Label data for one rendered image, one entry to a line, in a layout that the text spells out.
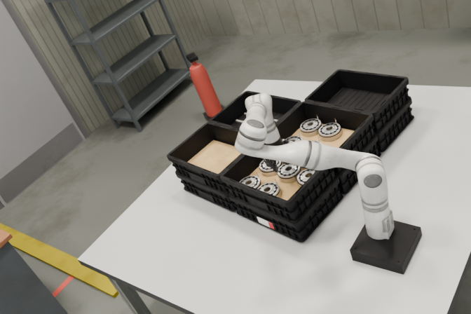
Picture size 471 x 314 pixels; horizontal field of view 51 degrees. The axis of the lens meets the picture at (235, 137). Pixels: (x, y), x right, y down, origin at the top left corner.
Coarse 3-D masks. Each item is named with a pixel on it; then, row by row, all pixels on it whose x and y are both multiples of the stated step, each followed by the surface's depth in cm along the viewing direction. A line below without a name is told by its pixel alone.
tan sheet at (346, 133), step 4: (324, 124) 235; (296, 132) 237; (300, 132) 236; (344, 132) 224; (348, 132) 223; (352, 132) 222; (304, 136) 232; (312, 136) 230; (316, 136) 229; (344, 136) 222; (348, 136) 221; (312, 140) 228; (316, 140) 226; (320, 140) 225; (336, 140) 221; (340, 140) 220; (344, 140) 219; (328, 144) 221; (332, 144) 220; (336, 144) 219; (340, 144) 218
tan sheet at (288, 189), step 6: (282, 162) 222; (258, 168) 224; (252, 174) 222; (258, 174) 220; (264, 180) 215; (270, 180) 214; (276, 180) 213; (282, 186) 208; (288, 186) 207; (294, 186) 205; (282, 192) 205; (288, 192) 204; (294, 192) 202; (282, 198) 202; (288, 198) 200
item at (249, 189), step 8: (240, 160) 217; (312, 176) 191; (232, 184) 206; (240, 184) 202; (304, 184) 189; (312, 184) 191; (248, 192) 200; (256, 192) 195; (264, 192) 193; (296, 192) 187; (304, 192) 188; (272, 200) 190; (280, 200) 186; (288, 200) 184; (296, 200) 186
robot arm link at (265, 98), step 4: (260, 96) 188; (264, 96) 187; (268, 96) 188; (260, 100) 187; (264, 100) 187; (268, 100) 187; (264, 104) 187; (268, 104) 187; (268, 108) 188; (268, 112) 189; (272, 112) 193; (268, 116) 190; (272, 116) 192; (268, 120) 191; (272, 120) 193; (268, 124) 192; (272, 124) 193; (268, 128) 193; (272, 128) 194
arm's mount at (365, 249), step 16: (400, 224) 181; (368, 240) 179; (384, 240) 177; (400, 240) 176; (416, 240) 176; (352, 256) 180; (368, 256) 174; (384, 256) 172; (400, 256) 170; (400, 272) 169
